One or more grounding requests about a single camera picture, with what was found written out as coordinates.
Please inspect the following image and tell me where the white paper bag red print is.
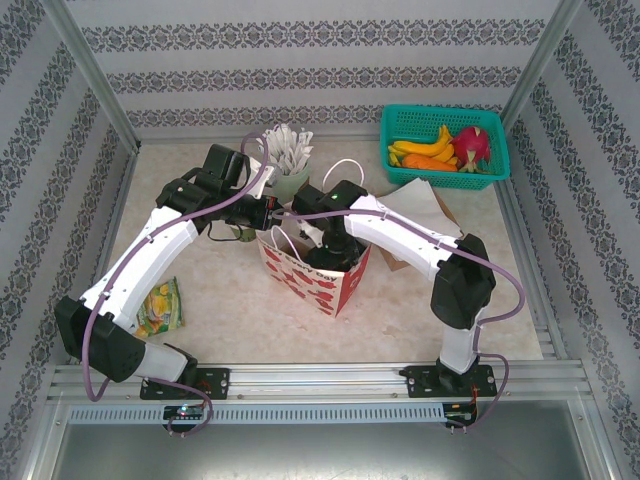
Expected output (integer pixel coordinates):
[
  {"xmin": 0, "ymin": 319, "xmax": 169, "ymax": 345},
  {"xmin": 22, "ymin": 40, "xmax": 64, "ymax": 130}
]
[{"xmin": 255, "ymin": 158, "xmax": 374, "ymax": 320}]

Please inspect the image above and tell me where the pale green mug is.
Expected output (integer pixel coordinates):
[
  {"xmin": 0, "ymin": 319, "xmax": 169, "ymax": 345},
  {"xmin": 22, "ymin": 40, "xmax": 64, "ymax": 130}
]
[{"xmin": 272, "ymin": 164, "xmax": 312, "ymax": 204}]

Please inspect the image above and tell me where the brown cardboard sheet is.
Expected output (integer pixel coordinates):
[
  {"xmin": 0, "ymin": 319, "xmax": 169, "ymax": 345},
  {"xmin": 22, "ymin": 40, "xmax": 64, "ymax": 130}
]
[{"xmin": 382, "ymin": 189, "xmax": 464, "ymax": 271}]

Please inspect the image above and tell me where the orange carrot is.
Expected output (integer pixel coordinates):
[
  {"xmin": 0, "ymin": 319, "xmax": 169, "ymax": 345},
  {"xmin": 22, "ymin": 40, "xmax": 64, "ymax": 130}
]
[{"xmin": 402, "ymin": 153, "xmax": 459, "ymax": 174}]

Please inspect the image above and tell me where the yellow banana bunch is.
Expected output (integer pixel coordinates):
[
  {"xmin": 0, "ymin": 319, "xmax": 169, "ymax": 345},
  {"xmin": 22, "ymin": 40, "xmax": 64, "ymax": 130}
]
[{"xmin": 387, "ymin": 124, "xmax": 459, "ymax": 169}]

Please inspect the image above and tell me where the teal plastic basket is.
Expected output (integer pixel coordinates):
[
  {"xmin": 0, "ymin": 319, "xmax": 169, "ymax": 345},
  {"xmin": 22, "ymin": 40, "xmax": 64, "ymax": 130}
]
[{"xmin": 379, "ymin": 103, "xmax": 512, "ymax": 192}]

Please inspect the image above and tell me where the pink dragon fruit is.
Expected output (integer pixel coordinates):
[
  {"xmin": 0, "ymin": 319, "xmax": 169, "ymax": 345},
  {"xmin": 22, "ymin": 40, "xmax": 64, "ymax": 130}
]
[{"xmin": 451, "ymin": 125, "xmax": 494, "ymax": 174}]

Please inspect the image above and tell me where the green yellow snack bag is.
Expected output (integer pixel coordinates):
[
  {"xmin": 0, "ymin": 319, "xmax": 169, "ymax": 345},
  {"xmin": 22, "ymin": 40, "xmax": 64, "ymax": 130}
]
[{"xmin": 133, "ymin": 276, "xmax": 186, "ymax": 339}]

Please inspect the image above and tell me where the aluminium frame bar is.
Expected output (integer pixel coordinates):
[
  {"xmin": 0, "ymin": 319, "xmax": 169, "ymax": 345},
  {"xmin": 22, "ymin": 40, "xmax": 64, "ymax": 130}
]
[
  {"xmin": 499, "ymin": 177, "xmax": 571, "ymax": 361},
  {"xmin": 92, "ymin": 147, "xmax": 139, "ymax": 361},
  {"xmin": 134, "ymin": 130, "xmax": 386, "ymax": 147}
]

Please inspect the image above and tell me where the thin black left camera cable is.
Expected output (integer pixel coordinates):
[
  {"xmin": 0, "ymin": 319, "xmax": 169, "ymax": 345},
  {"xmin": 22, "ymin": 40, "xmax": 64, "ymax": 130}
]
[{"xmin": 207, "ymin": 219, "xmax": 246, "ymax": 243}]

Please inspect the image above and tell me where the aluminium frame post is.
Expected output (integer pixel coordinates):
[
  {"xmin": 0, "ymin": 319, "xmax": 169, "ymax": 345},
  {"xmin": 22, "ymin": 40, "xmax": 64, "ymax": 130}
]
[
  {"xmin": 501, "ymin": 0, "xmax": 585, "ymax": 124},
  {"xmin": 42, "ymin": 0, "xmax": 142, "ymax": 149}
]

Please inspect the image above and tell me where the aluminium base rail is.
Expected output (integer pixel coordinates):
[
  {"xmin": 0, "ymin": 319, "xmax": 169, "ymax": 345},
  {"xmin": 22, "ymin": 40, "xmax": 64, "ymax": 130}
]
[{"xmin": 47, "ymin": 362, "xmax": 586, "ymax": 401}]

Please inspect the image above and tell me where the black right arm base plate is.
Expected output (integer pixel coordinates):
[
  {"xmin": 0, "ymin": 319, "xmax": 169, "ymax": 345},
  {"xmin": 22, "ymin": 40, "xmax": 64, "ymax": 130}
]
[{"xmin": 402, "ymin": 363, "xmax": 499, "ymax": 400}]

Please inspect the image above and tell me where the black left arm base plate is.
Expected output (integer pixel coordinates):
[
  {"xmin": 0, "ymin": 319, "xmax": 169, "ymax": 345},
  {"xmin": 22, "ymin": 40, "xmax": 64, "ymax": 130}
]
[{"xmin": 139, "ymin": 367, "xmax": 232, "ymax": 401}]

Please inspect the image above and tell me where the white slotted cable duct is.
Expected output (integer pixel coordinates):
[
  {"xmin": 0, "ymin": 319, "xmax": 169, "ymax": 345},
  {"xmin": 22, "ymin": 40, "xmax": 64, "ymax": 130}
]
[{"xmin": 67, "ymin": 402, "xmax": 481, "ymax": 426}]

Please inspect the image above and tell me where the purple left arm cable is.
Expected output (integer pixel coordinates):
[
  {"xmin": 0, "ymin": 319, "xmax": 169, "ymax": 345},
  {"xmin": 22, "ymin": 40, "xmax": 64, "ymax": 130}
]
[{"xmin": 82, "ymin": 132, "xmax": 281, "ymax": 436}]

